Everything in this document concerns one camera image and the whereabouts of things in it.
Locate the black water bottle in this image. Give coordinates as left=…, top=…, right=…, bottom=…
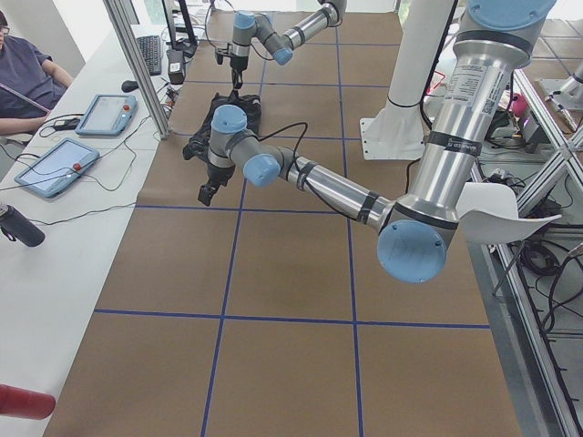
left=1, top=203, right=46, bottom=247

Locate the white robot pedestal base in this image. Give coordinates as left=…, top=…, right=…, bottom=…
left=360, top=0, right=457, bottom=160

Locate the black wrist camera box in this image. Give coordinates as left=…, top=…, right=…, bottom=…
left=215, top=46, right=231, bottom=65

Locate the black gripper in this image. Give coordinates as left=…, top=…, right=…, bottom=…
left=198, top=164, right=235, bottom=207
left=230, top=53, right=249, bottom=97

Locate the far blue teach pendant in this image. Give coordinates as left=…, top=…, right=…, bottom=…
left=75, top=94, right=138, bottom=137

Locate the red cylinder bottle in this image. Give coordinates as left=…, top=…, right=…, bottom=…
left=1, top=384, right=56, bottom=420

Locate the brown paper table cover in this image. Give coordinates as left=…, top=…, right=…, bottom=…
left=43, top=11, right=525, bottom=437

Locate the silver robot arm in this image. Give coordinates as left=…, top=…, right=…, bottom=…
left=198, top=1, right=553, bottom=283
left=224, top=1, right=347, bottom=90

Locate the blue teach pendant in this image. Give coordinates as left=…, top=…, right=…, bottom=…
left=15, top=138, right=100, bottom=198
left=75, top=94, right=138, bottom=137

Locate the white plastic chair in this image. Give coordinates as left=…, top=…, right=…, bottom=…
left=456, top=182, right=561, bottom=245

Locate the black power adapter box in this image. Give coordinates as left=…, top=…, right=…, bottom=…
left=166, top=49, right=186, bottom=85

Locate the black keyboard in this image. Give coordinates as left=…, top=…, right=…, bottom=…
left=136, top=36, right=162, bottom=76

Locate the aluminium frame post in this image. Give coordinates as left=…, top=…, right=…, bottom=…
left=103, top=0, right=170, bottom=139

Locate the near blue teach pendant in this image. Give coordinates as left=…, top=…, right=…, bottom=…
left=15, top=138, right=100, bottom=198

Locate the black computer mouse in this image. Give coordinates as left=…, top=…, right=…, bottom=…
left=121, top=80, right=138, bottom=93

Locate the seated person in navy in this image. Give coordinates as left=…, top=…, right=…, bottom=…
left=1, top=15, right=73, bottom=137

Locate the black printed t-shirt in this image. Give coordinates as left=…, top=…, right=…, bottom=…
left=182, top=90, right=261, bottom=160

